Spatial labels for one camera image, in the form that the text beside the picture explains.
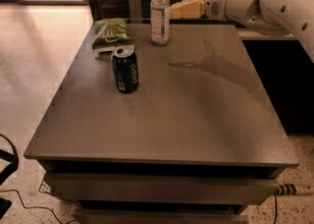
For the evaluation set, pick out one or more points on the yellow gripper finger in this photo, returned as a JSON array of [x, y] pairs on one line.
[[190, 9], [178, 4]]

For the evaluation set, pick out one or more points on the clear plastic water bottle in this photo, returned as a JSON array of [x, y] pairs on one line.
[[160, 21]]

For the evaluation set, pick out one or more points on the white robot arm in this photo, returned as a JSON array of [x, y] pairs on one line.
[[279, 17]]

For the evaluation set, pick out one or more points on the green chip bag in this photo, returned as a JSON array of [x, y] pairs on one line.
[[109, 34]]

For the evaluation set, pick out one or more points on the blue pepsi soda can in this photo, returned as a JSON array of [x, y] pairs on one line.
[[125, 69]]

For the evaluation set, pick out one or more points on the grey drawer cabinet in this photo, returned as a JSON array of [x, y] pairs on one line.
[[200, 110]]

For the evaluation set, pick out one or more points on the upper grey drawer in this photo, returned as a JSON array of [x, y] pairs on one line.
[[161, 189]]

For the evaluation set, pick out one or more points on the grey drawer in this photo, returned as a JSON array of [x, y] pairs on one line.
[[161, 189], [97, 216]]

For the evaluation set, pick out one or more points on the lower grey drawer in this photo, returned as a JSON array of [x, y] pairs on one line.
[[97, 216]]

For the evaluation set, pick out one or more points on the black chair base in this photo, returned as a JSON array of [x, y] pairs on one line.
[[7, 171]]

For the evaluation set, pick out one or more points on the left metal wall bracket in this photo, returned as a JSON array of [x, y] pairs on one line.
[[135, 11]]

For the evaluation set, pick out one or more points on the striped white cable plug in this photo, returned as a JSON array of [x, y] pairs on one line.
[[294, 190]]

